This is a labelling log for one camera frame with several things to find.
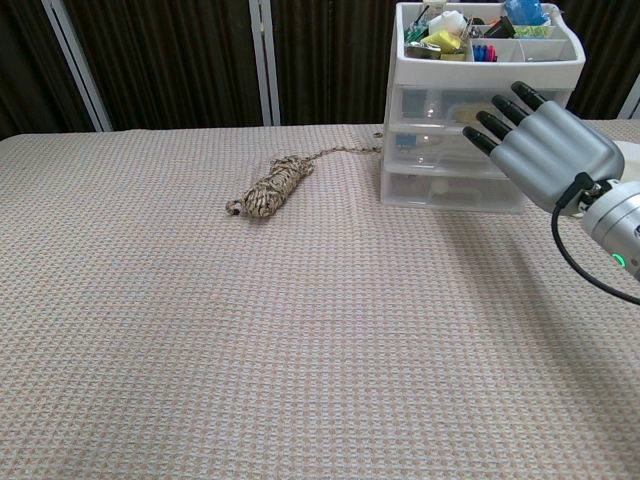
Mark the blue and red clips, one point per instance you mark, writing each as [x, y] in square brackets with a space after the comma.
[485, 52]

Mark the dark pleated curtain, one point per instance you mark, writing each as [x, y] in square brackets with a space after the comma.
[175, 60]

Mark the white frame post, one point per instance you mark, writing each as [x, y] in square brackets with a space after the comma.
[631, 100]
[264, 65]
[75, 60]

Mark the black small object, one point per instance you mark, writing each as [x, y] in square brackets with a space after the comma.
[500, 27]

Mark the white round plate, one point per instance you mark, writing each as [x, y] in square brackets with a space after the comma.
[631, 160]

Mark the white plastic drawer unit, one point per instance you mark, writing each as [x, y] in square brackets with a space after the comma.
[430, 72]

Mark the blue plastic bag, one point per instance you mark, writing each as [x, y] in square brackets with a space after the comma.
[525, 10]

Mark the yellow folded item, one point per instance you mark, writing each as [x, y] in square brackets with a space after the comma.
[445, 41]

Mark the green printed packet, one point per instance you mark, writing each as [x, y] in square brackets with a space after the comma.
[532, 31]

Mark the beige woven tablecloth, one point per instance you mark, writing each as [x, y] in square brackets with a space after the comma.
[250, 350]

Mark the clear plastic container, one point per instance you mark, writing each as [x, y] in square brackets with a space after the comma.
[450, 192]

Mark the shiny metal tin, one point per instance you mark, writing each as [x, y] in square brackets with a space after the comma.
[424, 50]

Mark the right black grey robot hand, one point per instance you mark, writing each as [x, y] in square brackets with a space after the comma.
[555, 150]

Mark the green circuit board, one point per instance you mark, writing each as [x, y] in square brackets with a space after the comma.
[415, 31]

